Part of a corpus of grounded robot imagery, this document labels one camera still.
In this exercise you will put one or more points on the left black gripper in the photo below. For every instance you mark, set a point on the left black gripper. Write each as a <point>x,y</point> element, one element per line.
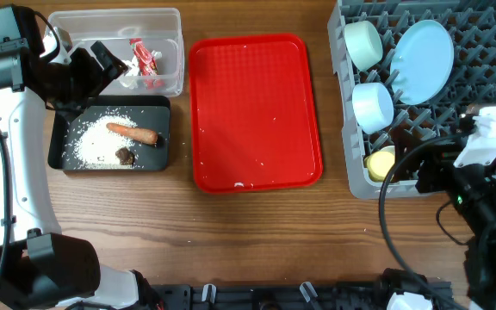
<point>96,77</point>

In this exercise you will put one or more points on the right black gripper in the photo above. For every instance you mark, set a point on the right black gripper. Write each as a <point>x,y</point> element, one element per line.
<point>440,163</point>

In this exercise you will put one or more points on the white tissue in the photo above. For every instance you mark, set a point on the white tissue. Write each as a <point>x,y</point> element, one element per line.
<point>127,79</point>

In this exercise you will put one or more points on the red snack wrapper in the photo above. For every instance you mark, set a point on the red snack wrapper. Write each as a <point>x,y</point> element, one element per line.
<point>147,63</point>

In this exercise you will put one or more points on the yellow plastic cup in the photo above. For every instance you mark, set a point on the yellow plastic cup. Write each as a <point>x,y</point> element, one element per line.
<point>379,164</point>

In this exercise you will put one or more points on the white rice pile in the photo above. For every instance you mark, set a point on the white rice pile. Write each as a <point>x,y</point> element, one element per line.
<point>89,145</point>

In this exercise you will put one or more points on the brown food lump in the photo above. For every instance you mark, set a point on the brown food lump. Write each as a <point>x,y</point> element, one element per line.
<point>125,156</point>

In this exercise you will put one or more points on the light blue bowl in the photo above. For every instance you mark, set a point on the light blue bowl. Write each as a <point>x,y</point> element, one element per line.
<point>373,107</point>

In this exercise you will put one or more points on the light blue plate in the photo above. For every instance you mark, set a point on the light blue plate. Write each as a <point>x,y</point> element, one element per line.
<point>423,59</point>

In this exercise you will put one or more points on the mint green bowl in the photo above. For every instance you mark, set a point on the mint green bowl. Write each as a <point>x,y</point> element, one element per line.
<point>363,44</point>

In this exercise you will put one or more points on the white plastic spoon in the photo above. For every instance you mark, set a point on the white plastic spoon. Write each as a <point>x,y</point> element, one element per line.
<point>390,149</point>

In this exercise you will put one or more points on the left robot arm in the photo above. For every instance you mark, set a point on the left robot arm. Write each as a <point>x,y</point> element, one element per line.
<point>40,267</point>

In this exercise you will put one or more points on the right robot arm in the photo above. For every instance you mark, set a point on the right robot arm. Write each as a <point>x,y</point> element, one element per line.
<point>472,192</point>

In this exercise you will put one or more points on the black waste tray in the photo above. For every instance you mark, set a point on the black waste tray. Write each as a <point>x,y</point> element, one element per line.
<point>151,112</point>

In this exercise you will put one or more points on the grey dishwasher rack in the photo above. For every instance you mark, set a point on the grey dishwasher rack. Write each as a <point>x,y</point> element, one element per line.
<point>471,26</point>

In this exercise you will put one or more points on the clear plastic storage box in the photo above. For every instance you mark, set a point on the clear plastic storage box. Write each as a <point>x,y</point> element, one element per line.
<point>159,28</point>

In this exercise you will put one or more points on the red plastic tray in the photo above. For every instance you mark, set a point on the red plastic tray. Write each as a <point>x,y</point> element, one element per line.
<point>254,125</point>

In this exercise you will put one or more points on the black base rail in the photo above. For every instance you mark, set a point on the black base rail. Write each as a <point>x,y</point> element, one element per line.
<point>341,295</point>

